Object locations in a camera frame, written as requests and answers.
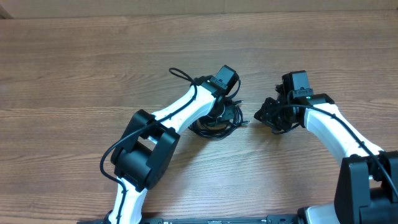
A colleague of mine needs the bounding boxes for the black USB cable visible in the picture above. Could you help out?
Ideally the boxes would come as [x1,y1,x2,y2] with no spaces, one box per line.
[188,99,251,140]

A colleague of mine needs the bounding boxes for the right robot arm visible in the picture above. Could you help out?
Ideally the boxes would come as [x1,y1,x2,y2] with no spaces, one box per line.
[254,70,397,223]

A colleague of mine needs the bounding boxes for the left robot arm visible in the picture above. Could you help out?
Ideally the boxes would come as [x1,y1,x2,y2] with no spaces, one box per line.
[100,65,243,223]

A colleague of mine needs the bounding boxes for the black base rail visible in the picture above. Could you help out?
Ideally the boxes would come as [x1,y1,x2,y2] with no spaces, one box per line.
[77,214,302,224]

